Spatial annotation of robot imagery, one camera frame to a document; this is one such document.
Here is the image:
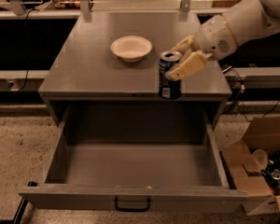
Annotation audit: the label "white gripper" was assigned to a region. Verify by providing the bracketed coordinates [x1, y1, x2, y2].
[165, 15, 237, 81]

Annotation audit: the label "blue pepsi can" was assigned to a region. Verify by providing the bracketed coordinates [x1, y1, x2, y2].
[158, 51, 182, 100]

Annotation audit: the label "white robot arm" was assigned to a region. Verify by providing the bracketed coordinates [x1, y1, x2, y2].
[165, 0, 280, 81]

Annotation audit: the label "open grey top drawer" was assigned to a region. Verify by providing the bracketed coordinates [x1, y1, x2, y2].
[20, 103, 247, 213]

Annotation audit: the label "white bowl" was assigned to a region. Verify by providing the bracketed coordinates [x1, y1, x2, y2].
[110, 35, 152, 63]

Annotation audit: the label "cardboard box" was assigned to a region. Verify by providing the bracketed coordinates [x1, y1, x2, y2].
[222, 117, 280, 216]

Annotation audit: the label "grey cabinet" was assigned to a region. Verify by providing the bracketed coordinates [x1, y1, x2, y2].
[39, 10, 231, 127]

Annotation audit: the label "clear plastic cup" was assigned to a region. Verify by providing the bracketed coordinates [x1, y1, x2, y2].
[252, 149, 268, 170]

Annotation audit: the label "black cables at right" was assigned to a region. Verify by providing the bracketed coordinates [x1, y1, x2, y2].
[222, 64, 280, 123]

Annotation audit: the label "black power cable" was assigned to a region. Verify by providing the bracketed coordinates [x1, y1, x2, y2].
[18, 7, 40, 91]

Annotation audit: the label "black drawer handle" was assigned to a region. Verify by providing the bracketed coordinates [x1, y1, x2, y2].
[114, 196, 151, 213]

